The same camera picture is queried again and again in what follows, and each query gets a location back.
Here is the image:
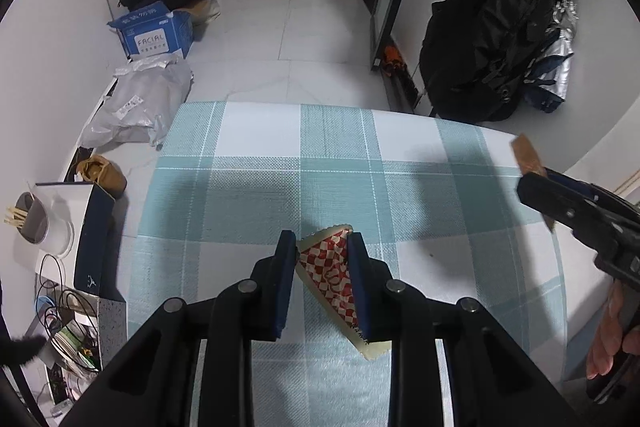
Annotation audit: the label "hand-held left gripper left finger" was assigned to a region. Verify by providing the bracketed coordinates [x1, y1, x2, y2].
[60, 229, 298, 427]

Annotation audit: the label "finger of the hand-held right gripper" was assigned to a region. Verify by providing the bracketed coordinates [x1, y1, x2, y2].
[516, 174, 598, 233]
[546, 169, 618, 204]

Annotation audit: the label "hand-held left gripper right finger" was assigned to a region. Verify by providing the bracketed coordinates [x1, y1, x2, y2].
[346, 231, 576, 427]

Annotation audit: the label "red white chequered packet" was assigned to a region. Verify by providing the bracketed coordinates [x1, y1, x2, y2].
[296, 224, 392, 361]

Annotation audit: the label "brown packet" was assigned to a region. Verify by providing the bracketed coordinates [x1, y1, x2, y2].
[511, 133, 560, 234]

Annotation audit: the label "person's right hand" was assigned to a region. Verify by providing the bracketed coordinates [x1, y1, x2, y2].
[585, 279, 632, 380]

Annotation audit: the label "teal white checked tablecloth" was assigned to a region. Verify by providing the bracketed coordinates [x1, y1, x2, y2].
[122, 101, 568, 427]

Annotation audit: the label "silver folded umbrella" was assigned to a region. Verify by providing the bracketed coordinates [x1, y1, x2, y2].
[522, 0, 583, 114]

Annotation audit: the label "black backpack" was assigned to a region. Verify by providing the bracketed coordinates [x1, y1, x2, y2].
[419, 0, 576, 124]

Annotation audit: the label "navy box with white top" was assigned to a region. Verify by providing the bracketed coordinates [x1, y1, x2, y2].
[12, 181, 128, 303]

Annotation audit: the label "brown paper bag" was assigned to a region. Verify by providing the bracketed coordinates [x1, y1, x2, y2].
[75, 155, 127, 195]

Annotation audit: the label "orange tool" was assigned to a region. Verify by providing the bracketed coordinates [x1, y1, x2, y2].
[381, 46, 403, 72]

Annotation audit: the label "round white green roll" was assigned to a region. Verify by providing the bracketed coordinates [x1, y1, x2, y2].
[50, 323, 91, 360]

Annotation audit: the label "grey plastic mailer bag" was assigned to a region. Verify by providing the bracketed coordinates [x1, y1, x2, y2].
[80, 56, 195, 150]

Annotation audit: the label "grey white cup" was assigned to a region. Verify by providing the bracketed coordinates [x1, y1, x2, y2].
[16, 192, 76, 254]

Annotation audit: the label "black furry trim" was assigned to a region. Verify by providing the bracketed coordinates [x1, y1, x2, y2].
[0, 334, 43, 365]

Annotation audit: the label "wooden chopsticks bundle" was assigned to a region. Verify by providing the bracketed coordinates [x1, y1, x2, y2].
[4, 181, 36, 225]

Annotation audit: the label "blue cardboard box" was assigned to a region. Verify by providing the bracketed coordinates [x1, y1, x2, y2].
[107, 2, 195, 60]

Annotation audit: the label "brown cardboard box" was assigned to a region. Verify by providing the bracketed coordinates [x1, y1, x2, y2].
[190, 0, 221, 25]

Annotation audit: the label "black cables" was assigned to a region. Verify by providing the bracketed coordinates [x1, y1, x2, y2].
[35, 253, 101, 343]

